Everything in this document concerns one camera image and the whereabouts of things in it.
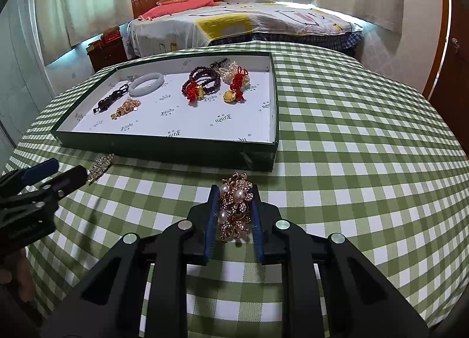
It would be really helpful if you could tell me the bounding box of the brown wooden door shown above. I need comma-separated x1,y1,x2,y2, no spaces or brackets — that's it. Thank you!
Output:
421,0,469,130

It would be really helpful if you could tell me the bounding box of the grey wardrobe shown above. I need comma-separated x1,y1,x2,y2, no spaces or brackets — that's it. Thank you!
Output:
0,0,55,148

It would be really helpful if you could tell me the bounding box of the crystal rhinestone brooch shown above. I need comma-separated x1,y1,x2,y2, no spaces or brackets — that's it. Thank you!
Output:
87,153,115,185

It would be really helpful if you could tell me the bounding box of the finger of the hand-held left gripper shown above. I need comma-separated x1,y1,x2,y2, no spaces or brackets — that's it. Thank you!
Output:
38,165,89,196
18,158,60,183

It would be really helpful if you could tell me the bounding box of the dark wooden bead bracelet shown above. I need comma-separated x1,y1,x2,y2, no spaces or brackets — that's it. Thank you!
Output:
188,66,221,96

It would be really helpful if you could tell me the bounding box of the white yellow patterned bed cover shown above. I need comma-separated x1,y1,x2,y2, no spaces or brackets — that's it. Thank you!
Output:
126,1,363,58

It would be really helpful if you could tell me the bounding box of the dark wooden nightstand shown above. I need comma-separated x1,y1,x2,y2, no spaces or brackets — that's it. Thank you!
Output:
86,40,129,73

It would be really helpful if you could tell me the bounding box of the person's left hand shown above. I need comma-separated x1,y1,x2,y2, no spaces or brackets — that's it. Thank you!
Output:
0,248,33,304

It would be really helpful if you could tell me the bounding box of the rhinestone leaf brooch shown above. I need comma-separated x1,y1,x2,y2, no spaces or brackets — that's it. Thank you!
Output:
110,98,143,119

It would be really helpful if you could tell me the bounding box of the pink blanket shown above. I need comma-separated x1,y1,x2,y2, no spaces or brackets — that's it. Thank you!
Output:
138,0,220,21

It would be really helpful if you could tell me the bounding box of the green tray with white lining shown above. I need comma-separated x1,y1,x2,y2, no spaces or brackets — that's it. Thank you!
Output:
50,51,279,172

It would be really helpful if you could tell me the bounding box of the pale jade bangle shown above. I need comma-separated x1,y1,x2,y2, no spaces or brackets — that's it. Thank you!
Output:
128,72,164,97

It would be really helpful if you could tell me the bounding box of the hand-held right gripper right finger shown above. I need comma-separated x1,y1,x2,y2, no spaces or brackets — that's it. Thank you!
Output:
249,184,429,338

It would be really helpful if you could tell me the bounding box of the black hair accessory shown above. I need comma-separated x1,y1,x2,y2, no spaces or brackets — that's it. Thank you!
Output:
93,84,129,113

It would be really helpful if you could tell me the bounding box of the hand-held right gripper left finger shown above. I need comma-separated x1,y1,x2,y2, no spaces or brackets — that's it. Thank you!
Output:
40,184,222,338

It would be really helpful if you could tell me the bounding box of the rose gold pearl brooch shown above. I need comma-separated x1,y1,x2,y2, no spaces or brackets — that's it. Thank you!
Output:
218,171,257,241

